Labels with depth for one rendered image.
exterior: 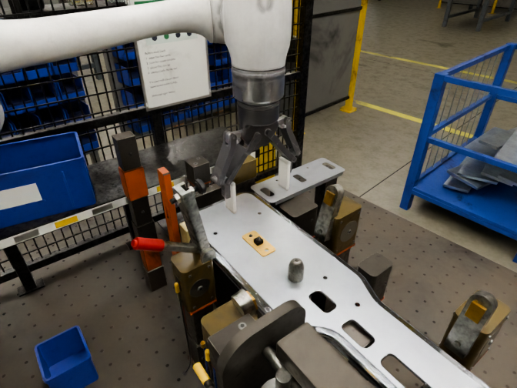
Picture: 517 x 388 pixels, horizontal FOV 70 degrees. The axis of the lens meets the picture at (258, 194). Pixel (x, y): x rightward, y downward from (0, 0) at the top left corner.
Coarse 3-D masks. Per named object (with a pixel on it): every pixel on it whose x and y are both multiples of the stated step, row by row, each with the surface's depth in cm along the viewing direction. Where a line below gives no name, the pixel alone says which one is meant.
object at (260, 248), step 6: (246, 234) 86; (252, 234) 86; (258, 234) 86; (246, 240) 84; (252, 240) 84; (264, 240) 84; (252, 246) 82; (258, 246) 82; (264, 246) 82; (270, 246) 82; (258, 252) 81; (264, 252) 81; (270, 252) 81
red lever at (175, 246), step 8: (136, 240) 62; (144, 240) 63; (152, 240) 64; (160, 240) 65; (136, 248) 62; (144, 248) 63; (152, 248) 64; (160, 248) 65; (168, 248) 66; (176, 248) 68; (184, 248) 69; (192, 248) 70
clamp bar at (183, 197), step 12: (180, 192) 62; (192, 192) 63; (204, 192) 65; (180, 204) 65; (192, 204) 64; (192, 216) 65; (192, 228) 66; (204, 228) 68; (192, 240) 71; (204, 240) 70
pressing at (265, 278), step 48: (240, 192) 101; (240, 240) 84; (288, 240) 84; (240, 288) 73; (288, 288) 73; (336, 288) 73; (336, 336) 63; (384, 336) 64; (384, 384) 56; (432, 384) 57; (480, 384) 57
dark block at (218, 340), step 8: (240, 320) 52; (248, 320) 52; (224, 328) 51; (232, 328) 51; (240, 328) 51; (216, 336) 50; (224, 336) 50; (232, 336) 50; (208, 344) 50; (216, 344) 49; (224, 344) 49; (216, 352) 48; (216, 360) 50; (216, 376) 55
